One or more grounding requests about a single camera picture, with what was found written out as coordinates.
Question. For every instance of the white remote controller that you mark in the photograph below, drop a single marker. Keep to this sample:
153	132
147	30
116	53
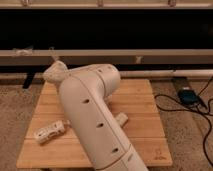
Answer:
44	134

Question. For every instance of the wooden table board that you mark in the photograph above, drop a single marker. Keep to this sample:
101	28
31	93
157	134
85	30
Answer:
144	129

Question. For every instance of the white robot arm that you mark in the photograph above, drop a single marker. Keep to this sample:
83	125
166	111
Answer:
82	92

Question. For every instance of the blue power adapter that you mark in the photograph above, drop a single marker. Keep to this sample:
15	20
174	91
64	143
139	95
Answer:
187	96

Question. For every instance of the white horizontal rail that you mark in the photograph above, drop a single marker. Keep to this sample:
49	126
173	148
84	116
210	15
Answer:
78	57

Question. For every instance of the small beige object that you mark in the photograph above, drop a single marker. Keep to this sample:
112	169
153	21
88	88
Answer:
121	119

